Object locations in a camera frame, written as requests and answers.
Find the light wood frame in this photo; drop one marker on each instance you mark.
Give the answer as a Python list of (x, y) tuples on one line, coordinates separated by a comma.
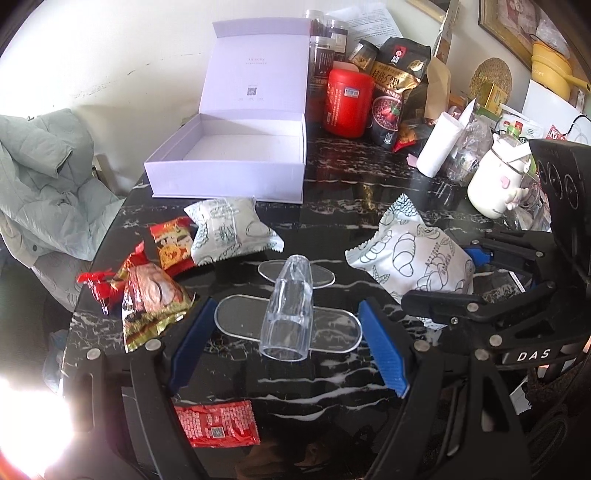
[(429, 7)]

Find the clear plastic bag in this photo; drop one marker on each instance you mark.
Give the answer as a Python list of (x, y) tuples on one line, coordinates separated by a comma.
[(471, 152)]

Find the white paper sheet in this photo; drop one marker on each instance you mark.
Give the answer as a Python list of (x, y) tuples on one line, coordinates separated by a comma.
[(371, 21)]

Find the leaf pattern cushioned chair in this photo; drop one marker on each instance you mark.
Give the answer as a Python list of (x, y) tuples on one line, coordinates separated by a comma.
[(60, 277)]

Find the red cartoon snack packet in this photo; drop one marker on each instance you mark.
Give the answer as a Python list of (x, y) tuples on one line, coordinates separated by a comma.
[(173, 244), (99, 286)]

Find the white pig mug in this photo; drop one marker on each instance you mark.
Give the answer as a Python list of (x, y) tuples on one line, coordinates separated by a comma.
[(489, 189)]

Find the clear plastic toy airplane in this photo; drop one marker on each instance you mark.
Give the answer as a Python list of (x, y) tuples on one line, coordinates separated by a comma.
[(286, 314)]

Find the lavender gift box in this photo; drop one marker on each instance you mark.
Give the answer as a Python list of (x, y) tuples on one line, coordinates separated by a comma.
[(231, 177)]

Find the brown paper bag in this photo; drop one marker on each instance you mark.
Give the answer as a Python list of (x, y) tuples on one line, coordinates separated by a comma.
[(438, 92)]

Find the white paper roll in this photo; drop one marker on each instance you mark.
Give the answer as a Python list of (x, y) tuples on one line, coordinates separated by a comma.
[(438, 145)]

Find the green white packet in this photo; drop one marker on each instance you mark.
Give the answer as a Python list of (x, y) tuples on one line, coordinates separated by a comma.
[(521, 127)]

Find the yellow pot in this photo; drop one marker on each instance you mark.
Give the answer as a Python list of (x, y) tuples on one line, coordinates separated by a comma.
[(554, 69)]

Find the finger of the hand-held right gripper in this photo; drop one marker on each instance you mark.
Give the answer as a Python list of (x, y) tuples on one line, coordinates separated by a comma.
[(438, 304), (475, 256)]

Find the gilded picture frame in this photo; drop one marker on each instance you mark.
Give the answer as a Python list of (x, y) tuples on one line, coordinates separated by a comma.
[(503, 23)]

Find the round woven mat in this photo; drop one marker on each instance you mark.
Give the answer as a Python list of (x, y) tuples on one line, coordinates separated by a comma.
[(489, 74)]

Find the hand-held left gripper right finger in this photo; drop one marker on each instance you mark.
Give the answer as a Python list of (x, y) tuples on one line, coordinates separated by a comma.
[(383, 350)]

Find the yellow green box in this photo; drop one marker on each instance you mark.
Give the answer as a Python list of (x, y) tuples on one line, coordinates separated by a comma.
[(494, 97)]

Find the black cereal bag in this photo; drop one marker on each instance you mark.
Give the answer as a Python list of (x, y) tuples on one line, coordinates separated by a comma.
[(399, 87)]

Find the brown clear snack bag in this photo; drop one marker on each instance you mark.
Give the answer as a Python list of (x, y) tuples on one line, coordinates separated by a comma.
[(152, 300)]

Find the pale green puffer jacket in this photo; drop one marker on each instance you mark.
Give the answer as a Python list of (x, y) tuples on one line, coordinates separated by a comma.
[(46, 184)]

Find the red canister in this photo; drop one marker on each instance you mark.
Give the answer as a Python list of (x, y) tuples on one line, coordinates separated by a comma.
[(348, 101)]

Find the red sauce sachet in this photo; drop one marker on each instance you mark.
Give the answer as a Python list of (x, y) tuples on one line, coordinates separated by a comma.
[(214, 422)]

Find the small black can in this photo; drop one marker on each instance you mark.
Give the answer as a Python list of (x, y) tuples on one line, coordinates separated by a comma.
[(364, 55)]

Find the white appliance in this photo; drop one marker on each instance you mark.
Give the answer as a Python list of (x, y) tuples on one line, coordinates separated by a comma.
[(549, 108)]

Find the white printed bread packet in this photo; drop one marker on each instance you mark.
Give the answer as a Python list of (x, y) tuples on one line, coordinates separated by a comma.
[(415, 258), (231, 230)]

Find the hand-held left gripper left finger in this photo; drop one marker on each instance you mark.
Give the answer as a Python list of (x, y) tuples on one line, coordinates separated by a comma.
[(191, 344)]

